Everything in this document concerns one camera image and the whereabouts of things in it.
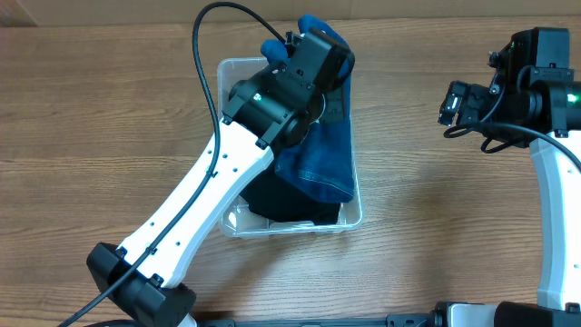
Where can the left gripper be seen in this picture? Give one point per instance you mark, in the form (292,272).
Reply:
(336,107)

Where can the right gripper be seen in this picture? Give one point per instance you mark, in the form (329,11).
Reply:
(469,105)

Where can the blue denim cloth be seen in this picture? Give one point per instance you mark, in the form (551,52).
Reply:
(320,165)

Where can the black cloth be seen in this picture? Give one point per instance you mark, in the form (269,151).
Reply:
(269,196)

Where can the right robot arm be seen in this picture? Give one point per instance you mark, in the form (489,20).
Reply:
(533,102)

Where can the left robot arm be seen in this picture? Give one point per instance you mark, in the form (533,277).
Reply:
(272,110)

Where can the clear plastic container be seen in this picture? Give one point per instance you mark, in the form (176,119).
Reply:
(238,221)

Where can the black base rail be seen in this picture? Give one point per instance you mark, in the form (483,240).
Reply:
(318,321)

